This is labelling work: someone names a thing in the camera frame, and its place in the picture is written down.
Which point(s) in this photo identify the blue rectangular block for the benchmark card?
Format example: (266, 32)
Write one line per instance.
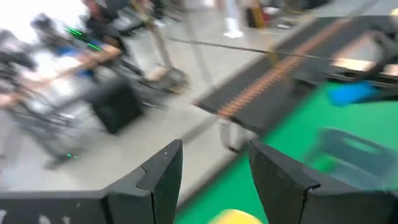
(351, 93)

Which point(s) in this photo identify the green table mat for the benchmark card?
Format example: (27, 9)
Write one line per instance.
(295, 140)

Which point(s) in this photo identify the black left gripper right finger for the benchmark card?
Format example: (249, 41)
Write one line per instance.
(280, 193)

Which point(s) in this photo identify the black box case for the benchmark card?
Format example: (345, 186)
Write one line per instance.
(115, 105)

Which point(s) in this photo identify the blue-grey plastic bin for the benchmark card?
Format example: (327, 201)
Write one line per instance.
(367, 169)

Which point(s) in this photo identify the yellow-orange plastic bin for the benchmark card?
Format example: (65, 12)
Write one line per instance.
(234, 218)

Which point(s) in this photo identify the black conveyor with orange strip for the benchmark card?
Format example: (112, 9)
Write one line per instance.
(280, 93)

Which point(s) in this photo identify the person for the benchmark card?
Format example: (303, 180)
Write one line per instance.
(231, 21)
(71, 62)
(160, 46)

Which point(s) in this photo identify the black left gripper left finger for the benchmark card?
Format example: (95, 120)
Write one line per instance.
(155, 199)

